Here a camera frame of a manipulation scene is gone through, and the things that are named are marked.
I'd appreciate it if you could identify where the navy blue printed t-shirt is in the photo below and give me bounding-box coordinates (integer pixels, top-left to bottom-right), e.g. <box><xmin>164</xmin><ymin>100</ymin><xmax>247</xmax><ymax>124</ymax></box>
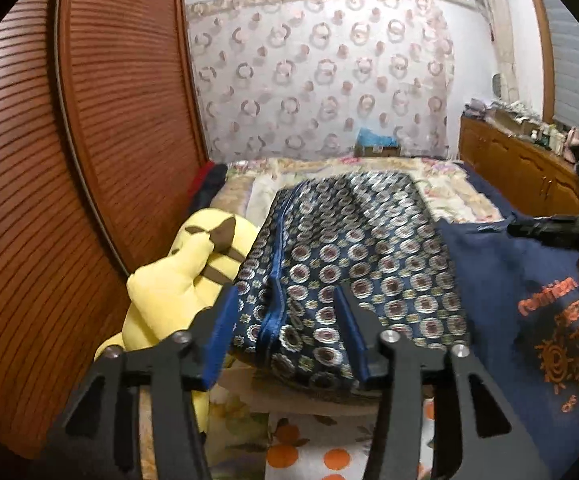
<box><xmin>436</xmin><ymin>213</ymin><xmax>579</xmax><ymax>478</ymax></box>

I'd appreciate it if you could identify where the blue patterned garment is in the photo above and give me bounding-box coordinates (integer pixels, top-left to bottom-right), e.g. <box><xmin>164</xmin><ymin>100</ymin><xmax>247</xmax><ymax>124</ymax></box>
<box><xmin>229</xmin><ymin>170</ymin><xmax>471</xmax><ymax>392</ymax></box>

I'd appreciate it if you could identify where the red and dark clothes pile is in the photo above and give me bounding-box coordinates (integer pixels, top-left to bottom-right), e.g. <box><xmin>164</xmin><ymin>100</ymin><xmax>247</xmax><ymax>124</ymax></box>
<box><xmin>188</xmin><ymin>162</ymin><xmax>228</xmax><ymax>214</ymax></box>

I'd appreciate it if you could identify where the yellow plush toy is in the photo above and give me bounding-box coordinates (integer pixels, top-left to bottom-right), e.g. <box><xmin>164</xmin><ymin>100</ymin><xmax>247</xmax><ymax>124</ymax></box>
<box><xmin>93</xmin><ymin>207</ymin><xmax>262</xmax><ymax>436</ymax></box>

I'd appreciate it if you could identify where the long wooden sideboard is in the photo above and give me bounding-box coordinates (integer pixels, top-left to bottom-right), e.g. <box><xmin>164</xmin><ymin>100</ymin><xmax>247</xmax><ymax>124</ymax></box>
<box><xmin>459</xmin><ymin>116</ymin><xmax>579</xmax><ymax>216</ymax></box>

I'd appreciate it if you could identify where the pink piggy figurine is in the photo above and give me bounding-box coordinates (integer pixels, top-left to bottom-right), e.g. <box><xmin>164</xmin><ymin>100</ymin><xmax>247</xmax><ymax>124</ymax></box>
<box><xmin>563</xmin><ymin>127</ymin><xmax>579</xmax><ymax>164</ymax></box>

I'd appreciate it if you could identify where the orange fruit print bedsheet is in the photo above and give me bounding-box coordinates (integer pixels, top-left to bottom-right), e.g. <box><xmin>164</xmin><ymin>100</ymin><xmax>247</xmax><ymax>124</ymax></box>
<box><xmin>205</xmin><ymin>394</ymin><xmax>376</xmax><ymax>479</ymax></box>

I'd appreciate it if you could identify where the grey window blind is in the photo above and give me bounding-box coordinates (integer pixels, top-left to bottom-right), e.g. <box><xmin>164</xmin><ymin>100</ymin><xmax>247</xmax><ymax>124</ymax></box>
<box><xmin>542</xmin><ymin>0</ymin><xmax>579</xmax><ymax>129</ymax></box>

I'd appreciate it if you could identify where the floral beige quilt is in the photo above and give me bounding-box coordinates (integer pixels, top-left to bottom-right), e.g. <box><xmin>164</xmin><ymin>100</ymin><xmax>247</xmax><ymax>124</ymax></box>
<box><xmin>209</xmin><ymin>155</ymin><xmax>504</xmax><ymax>416</ymax></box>

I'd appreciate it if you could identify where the blue topped cardboard box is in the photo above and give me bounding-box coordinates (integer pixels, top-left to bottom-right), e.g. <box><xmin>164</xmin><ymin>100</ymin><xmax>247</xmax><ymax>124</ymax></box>
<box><xmin>355</xmin><ymin>128</ymin><xmax>401</xmax><ymax>158</ymax></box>

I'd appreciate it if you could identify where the brown louvered wardrobe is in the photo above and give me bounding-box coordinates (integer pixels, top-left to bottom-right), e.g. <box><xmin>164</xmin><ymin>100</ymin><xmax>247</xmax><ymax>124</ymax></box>
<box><xmin>0</xmin><ymin>0</ymin><xmax>207</xmax><ymax>458</ymax></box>

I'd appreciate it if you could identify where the pink circle patterned curtain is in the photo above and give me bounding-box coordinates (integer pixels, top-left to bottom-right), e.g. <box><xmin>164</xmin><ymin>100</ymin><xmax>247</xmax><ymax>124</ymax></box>
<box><xmin>186</xmin><ymin>0</ymin><xmax>454</xmax><ymax>162</ymax></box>

